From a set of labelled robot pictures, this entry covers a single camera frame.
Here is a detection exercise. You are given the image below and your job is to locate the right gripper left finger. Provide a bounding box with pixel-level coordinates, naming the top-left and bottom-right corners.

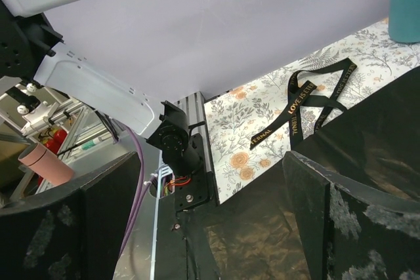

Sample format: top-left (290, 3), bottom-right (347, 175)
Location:
top-left (1, 153), bottom-right (140, 279)

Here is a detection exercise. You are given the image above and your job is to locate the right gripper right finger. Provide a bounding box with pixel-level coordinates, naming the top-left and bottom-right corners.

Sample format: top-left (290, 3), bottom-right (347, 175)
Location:
top-left (282, 151), bottom-right (419, 279)

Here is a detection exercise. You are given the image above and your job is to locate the black wrapping paper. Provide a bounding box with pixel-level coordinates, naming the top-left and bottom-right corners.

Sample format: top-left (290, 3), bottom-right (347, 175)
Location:
top-left (204, 68), bottom-right (419, 279)

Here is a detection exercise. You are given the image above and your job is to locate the black printed ribbon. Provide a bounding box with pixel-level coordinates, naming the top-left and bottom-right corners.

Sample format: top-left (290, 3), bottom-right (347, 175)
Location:
top-left (249, 58), bottom-right (357, 150)

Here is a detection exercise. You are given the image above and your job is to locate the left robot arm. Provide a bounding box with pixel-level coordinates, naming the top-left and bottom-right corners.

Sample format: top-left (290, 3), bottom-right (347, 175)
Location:
top-left (1, 0), bottom-right (204, 178)

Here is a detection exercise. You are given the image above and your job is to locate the teal cylindrical vase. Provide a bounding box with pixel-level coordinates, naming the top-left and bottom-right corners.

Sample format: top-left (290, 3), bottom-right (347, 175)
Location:
top-left (388, 0), bottom-right (419, 43)

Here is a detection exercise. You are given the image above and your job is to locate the pink cylinder outside cell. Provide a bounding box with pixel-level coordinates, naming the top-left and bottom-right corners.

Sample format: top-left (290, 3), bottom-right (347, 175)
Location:
top-left (18, 143), bottom-right (74, 186)

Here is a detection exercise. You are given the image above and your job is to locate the red fire extinguisher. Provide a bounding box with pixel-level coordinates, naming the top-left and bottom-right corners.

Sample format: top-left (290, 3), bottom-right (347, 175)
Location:
top-left (38, 128), bottom-right (68, 154)

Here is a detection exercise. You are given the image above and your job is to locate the floral tablecloth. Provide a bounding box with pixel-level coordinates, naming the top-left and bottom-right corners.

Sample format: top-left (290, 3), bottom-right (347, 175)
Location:
top-left (205, 20), bottom-right (419, 203)

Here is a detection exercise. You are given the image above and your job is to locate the aluminium rail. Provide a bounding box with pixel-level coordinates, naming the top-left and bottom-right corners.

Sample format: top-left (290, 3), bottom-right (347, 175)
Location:
top-left (175, 92), bottom-right (216, 176)

